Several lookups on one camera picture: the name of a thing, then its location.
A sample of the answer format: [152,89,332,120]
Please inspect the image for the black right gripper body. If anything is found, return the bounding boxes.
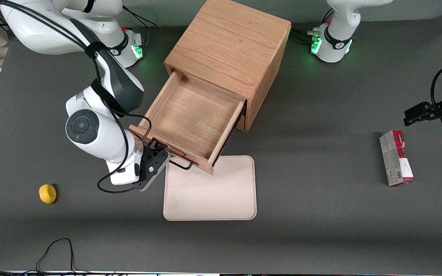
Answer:
[134,141,171,192]

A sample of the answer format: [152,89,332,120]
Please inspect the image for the wooden drawer cabinet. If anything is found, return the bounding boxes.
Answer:
[164,0,292,133]

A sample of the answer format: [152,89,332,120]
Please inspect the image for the red and grey carton box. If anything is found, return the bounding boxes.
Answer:
[379,130,415,187]

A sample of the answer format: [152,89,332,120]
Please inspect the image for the beige plastic tray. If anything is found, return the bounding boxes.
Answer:
[163,155,257,221]

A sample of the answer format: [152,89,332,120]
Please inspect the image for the yellow lemon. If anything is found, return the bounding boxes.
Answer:
[39,184,57,204]

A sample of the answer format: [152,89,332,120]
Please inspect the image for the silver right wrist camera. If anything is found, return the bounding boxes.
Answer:
[106,153,141,186]

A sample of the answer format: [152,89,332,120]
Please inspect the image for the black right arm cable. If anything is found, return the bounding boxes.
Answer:
[0,0,153,194]

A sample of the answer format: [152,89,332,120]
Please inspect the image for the black cable on table edge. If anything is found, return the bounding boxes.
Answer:
[0,238,91,276]

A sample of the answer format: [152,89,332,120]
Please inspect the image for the black right base cables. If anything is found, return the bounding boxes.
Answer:
[120,7,159,49]

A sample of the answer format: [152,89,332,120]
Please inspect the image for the black base cables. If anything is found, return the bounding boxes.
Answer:
[120,7,159,49]
[290,8,335,45]

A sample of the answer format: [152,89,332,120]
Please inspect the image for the black left base cables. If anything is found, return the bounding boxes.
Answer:
[290,8,335,45]

